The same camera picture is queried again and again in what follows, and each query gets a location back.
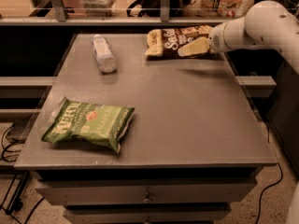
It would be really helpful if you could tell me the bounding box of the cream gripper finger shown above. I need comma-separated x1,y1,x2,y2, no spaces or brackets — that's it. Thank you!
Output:
178,37,209,57

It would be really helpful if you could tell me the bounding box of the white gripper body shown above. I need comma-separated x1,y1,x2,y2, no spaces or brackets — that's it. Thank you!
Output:
208,21,245,53

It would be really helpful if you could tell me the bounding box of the brown chip bag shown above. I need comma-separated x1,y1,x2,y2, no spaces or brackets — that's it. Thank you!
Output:
145,25,212,58

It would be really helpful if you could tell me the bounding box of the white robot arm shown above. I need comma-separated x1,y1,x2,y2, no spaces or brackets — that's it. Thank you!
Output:
198,1,299,224

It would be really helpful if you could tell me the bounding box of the green jalapeno chip bag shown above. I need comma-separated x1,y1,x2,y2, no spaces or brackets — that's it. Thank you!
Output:
41,97,135,153

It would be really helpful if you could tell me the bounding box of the black backpack on shelf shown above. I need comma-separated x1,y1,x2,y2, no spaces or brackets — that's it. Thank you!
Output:
126,0,196,17

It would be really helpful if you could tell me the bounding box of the clear plastic water bottle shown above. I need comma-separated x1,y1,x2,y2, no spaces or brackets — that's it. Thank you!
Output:
92,35,117,74

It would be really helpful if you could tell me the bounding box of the grey drawer cabinet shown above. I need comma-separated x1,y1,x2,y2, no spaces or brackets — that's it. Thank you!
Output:
16,34,276,224

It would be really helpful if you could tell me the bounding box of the metal shelf rail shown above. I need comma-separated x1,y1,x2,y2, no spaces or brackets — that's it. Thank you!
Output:
0,0,293,27

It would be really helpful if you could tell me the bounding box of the black floor cable right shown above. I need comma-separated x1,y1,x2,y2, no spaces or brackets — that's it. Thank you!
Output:
254,121,284,224

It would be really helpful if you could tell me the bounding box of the black floor cables left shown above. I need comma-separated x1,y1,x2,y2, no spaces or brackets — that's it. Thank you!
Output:
0,114,45,224

